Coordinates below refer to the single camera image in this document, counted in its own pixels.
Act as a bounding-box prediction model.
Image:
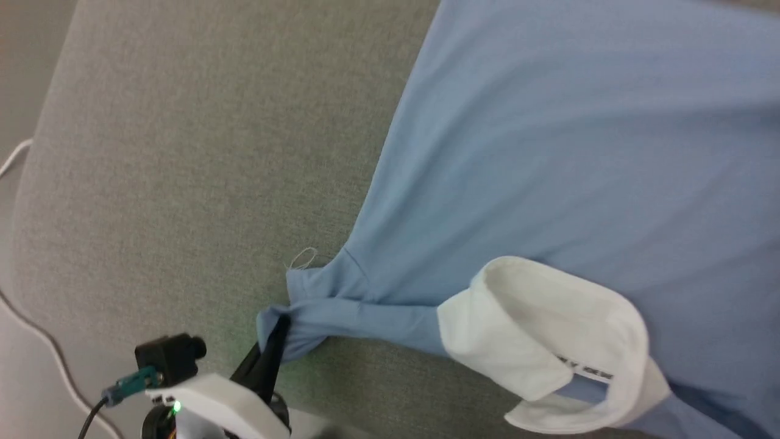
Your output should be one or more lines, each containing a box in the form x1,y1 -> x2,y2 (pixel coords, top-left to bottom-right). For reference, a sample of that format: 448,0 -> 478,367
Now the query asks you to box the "white floor cable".
0,291 -> 122,439
0,138 -> 32,179

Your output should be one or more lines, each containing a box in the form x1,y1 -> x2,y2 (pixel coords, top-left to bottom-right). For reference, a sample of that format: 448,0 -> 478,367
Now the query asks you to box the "black left camera cable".
77,365 -> 163,439

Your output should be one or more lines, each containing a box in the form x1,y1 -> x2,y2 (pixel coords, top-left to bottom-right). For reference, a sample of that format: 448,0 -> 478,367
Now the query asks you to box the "light blue white-collared shirt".
256,0 -> 780,439

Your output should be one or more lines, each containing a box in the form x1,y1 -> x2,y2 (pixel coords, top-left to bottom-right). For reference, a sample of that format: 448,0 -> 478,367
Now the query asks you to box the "grey fabric sofa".
12,0 -> 780,439

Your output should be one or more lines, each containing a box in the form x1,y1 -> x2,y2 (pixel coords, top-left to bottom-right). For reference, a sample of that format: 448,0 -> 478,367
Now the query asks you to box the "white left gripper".
141,316 -> 293,439

